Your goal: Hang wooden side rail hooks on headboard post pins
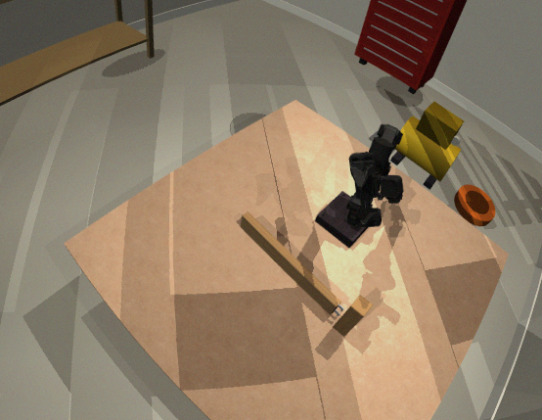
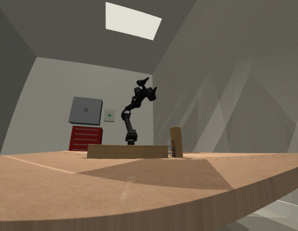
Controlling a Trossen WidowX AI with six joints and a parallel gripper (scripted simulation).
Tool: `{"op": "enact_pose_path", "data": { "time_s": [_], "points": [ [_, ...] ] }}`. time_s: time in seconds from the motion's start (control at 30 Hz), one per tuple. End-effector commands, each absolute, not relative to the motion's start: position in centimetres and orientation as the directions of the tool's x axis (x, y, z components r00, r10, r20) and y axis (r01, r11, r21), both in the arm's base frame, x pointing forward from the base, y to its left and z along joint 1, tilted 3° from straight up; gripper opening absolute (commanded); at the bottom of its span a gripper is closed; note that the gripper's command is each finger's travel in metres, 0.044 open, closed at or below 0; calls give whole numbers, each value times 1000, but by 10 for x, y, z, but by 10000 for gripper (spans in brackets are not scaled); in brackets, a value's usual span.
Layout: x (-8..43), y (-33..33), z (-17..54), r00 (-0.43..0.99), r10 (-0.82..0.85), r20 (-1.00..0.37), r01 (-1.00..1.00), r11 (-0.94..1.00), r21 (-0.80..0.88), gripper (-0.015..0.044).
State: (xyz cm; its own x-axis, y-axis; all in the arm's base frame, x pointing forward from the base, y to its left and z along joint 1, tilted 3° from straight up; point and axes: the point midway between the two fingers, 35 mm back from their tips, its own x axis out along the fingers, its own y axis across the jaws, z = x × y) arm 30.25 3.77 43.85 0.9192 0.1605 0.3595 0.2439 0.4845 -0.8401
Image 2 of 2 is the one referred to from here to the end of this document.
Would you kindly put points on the wooden rail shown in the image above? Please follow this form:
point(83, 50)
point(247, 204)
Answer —
point(99, 151)

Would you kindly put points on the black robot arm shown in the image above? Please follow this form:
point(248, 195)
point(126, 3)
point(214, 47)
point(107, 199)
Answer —
point(131, 134)

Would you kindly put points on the brown wooden post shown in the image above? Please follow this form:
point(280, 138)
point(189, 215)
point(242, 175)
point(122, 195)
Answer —
point(176, 142)

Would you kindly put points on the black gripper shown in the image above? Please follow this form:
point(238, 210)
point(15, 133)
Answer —
point(144, 92)

